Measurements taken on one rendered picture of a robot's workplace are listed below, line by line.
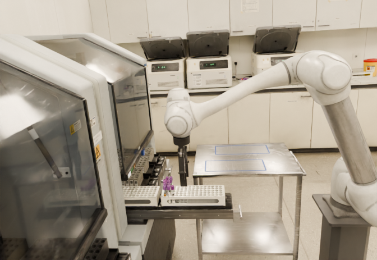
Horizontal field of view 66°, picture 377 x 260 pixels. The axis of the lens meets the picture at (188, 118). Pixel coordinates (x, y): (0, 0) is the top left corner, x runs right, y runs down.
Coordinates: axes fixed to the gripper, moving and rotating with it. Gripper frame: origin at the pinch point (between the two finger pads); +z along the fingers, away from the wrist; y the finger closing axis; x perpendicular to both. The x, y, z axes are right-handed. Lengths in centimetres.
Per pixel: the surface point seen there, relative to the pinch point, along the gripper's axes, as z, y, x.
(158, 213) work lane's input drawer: 15.2, -6.6, 12.5
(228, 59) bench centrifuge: -30, 237, -32
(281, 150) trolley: 12, 55, -56
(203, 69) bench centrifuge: -21, 230, -3
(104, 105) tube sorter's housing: -39, -16, 27
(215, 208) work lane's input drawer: 13.8, -5.5, -14.0
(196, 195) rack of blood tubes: 8.3, -2.9, -5.1
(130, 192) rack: 8.4, 0.6, 26.8
